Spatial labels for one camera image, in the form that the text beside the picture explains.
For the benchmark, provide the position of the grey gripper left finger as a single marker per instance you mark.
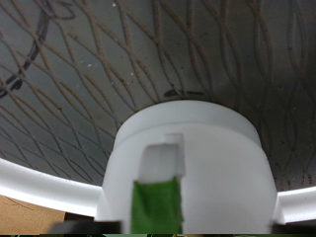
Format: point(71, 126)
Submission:
point(85, 228)

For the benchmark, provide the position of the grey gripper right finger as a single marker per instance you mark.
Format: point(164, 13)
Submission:
point(294, 229)

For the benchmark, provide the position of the white two-tier turntable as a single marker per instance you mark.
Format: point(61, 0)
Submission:
point(98, 65)

